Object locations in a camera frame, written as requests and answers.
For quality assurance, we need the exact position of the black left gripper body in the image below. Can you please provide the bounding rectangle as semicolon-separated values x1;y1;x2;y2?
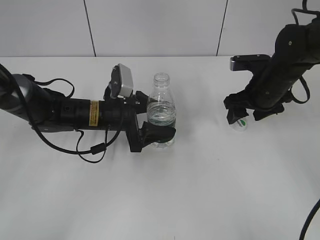
102;87;143;153

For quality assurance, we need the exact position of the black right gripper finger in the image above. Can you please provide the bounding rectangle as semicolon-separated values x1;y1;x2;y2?
226;107;249;125
253;104;285;121

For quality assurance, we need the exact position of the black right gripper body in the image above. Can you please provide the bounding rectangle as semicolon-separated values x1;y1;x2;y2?
223;74;295;111

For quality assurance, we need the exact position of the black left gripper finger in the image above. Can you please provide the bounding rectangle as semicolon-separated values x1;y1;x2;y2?
139;121;176;148
134;91;149;114

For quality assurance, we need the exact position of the white green bottle cap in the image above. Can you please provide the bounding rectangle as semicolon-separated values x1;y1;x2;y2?
230;117;248;132

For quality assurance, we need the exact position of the clear plastic water bottle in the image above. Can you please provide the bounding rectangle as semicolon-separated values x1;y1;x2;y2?
146;72;177;149

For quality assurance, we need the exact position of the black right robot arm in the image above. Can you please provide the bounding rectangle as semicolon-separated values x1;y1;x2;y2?
223;17;320;125

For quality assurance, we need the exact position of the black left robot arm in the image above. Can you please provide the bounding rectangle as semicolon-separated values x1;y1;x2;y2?
0;64;176;153

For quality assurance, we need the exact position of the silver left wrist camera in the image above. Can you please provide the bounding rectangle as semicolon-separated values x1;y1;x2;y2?
108;63;134;99

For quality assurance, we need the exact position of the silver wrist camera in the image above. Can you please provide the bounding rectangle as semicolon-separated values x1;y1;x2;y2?
229;54;271;73
108;63;134;99

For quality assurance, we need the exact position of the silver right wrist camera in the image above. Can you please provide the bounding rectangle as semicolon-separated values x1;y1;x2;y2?
229;54;271;73

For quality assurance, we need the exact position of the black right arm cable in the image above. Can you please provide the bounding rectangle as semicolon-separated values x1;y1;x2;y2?
287;0;320;240

